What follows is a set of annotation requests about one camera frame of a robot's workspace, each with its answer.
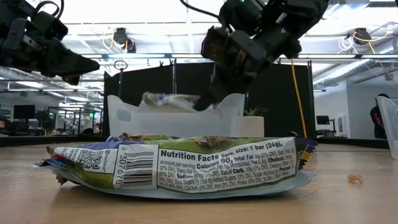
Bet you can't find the black ceiling-hung camera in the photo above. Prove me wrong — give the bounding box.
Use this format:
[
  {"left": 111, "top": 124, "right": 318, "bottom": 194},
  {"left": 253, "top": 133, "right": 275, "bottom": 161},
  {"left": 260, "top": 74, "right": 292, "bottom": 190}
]
[
  {"left": 112, "top": 27, "right": 137, "bottom": 54},
  {"left": 353, "top": 27, "right": 373, "bottom": 45}
]

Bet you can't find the black ring-topped stand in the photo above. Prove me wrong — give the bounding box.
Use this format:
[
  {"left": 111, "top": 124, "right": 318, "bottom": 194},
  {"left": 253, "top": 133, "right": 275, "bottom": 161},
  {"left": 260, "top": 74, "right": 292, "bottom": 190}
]
[{"left": 113, "top": 60, "right": 129, "bottom": 99}]

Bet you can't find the green blue snack packet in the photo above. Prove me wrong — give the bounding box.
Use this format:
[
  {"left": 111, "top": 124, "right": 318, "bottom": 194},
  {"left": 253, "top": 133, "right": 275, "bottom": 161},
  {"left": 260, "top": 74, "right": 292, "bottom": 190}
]
[{"left": 107, "top": 133, "right": 181, "bottom": 142}]

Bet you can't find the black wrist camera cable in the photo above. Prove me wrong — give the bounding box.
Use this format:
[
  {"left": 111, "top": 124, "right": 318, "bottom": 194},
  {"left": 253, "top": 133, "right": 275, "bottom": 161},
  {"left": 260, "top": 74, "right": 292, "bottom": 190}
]
[
  {"left": 32, "top": 0, "right": 65, "bottom": 18},
  {"left": 178, "top": 0, "right": 221, "bottom": 19}
]

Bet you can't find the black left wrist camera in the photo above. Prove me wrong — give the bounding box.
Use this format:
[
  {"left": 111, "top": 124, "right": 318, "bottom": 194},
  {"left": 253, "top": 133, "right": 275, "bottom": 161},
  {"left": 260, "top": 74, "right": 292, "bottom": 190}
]
[{"left": 30, "top": 11, "right": 69, "bottom": 41}]

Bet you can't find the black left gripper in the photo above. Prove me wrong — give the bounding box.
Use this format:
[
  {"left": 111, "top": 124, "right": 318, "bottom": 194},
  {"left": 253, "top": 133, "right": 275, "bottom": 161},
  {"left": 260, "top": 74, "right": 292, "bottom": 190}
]
[{"left": 0, "top": 17, "right": 100, "bottom": 85}]

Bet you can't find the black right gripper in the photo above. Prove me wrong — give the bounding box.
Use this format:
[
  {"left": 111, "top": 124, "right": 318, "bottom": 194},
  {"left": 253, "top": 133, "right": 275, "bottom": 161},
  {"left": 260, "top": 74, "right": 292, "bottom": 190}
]
[{"left": 192, "top": 29, "right": 302, "bottom": 113}]

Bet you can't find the small granola crumb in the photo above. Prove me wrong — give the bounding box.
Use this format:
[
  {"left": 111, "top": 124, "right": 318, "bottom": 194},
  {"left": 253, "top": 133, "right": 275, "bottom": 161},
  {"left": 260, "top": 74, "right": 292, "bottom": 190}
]
[{"left": 347, "top": 173, "right": 364, "bottom": 185}]

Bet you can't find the black partition screen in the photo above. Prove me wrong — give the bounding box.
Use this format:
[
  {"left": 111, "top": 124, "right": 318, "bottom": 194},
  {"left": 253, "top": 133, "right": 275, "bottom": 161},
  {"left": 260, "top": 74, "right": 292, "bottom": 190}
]
[{"left": 103, "top": 57, "right": 317, "bottom": 139}]

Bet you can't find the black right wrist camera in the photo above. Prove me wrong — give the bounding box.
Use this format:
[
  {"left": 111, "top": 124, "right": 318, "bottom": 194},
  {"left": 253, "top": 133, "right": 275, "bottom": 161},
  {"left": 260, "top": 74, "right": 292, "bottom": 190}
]
[{"left": 200, "top": 26, "right": 233, "bottom": 63}]

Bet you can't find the yellow cable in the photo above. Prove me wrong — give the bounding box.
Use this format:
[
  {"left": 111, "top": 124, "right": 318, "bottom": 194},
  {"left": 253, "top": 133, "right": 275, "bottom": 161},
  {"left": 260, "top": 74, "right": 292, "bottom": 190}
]
[{"left": 290, "top": 58, "right": 308, "bottom": 139}]

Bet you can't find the person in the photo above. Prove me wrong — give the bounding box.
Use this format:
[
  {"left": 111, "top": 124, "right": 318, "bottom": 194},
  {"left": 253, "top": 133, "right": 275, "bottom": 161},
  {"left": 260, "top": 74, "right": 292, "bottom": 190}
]
[{"left": 369, "top": 93, "right": 389, "bottom": 140}]

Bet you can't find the small plant in white pot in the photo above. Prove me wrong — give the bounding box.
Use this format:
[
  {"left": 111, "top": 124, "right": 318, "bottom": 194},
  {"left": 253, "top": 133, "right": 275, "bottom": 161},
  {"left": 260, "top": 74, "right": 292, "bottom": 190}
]
[{"left": 242, "top": 106, "right": 269, "bottom": 138}]

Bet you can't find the purple oatmeal raisin granola bar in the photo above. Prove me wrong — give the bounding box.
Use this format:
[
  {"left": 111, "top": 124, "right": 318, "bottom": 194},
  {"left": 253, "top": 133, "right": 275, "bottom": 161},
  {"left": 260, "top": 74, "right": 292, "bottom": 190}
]
[
  {"left": 138, "top": 91, "right": 218, "bottom": 113},
  {"left": 32, "top": 135, "right": 318, "bottom": 200}
]

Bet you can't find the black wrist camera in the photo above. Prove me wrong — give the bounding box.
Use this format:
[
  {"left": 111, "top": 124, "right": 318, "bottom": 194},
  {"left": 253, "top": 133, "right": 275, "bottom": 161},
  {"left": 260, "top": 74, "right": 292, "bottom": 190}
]
[
  {"left": 30, "top": 11, "right": 69, "bottom": 41},
  {"left": 200, "top": 26, "right": 233, "bottom": 63}
]

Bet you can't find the clear plastic container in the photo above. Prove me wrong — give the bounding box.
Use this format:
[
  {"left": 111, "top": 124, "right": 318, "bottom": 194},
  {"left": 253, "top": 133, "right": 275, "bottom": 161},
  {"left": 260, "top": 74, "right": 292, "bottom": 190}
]
[
  {"left": 376, "top": 95, "right": 398, "bottom": 160},
  {"left": 107, "top": 92, "right": 246, "bottom": 138}
]

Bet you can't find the black aluminium rig frame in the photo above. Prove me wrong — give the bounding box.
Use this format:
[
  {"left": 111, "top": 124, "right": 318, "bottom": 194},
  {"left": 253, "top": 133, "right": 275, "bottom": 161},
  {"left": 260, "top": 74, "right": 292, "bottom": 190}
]
[{"left": 0, "top": 134, "right": 389, "bottom": 149}]

